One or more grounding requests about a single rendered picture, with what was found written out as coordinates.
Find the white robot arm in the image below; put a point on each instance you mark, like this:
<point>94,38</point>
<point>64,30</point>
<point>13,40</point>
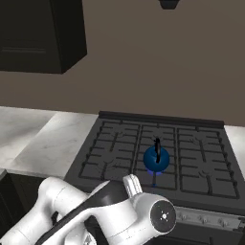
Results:
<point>121,220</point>

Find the dark extractor hood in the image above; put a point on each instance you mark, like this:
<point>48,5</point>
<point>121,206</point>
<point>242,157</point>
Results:
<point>169,3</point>

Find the dark wall cupboard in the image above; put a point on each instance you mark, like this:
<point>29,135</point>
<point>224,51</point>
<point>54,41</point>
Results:
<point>35,32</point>

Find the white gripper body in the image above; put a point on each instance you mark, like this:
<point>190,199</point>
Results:
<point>132,186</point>

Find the grey hob knob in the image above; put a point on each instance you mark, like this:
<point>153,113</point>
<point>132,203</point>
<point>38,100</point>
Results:
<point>202,219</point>
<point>183,218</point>
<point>221,221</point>

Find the dark base cupboard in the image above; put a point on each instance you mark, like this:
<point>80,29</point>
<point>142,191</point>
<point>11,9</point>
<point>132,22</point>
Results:
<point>16,194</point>

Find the black gas hob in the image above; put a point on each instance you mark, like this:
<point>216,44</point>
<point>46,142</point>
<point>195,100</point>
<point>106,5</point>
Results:
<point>194,153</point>

